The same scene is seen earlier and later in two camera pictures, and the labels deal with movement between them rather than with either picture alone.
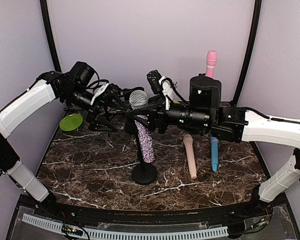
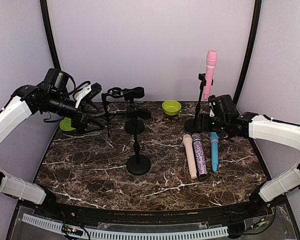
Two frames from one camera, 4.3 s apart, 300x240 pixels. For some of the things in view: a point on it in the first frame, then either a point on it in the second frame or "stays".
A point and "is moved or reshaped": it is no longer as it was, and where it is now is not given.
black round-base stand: (144, 173) is moved or reshaped
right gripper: (159, 117) → (206, 127)
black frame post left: (48, 26) stays
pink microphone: (211, 59) stays
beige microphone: (188, 139) stays
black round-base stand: (131, 126) → (134, 126)
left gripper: (94, 118) → (80, 125)
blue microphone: (214, 153) stays
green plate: (71, 122) stays
